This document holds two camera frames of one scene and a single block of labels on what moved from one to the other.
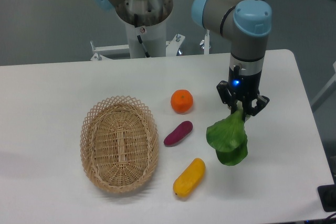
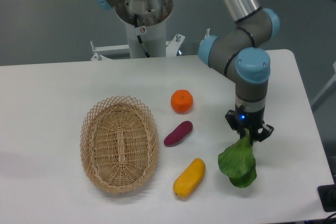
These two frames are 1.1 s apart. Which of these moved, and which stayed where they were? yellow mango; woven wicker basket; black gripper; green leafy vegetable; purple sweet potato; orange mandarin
Moved: green leafy vegetable; black gripper
Stayed: purple sweet potato; orange mandarin; yellow mango; woven wicker basket
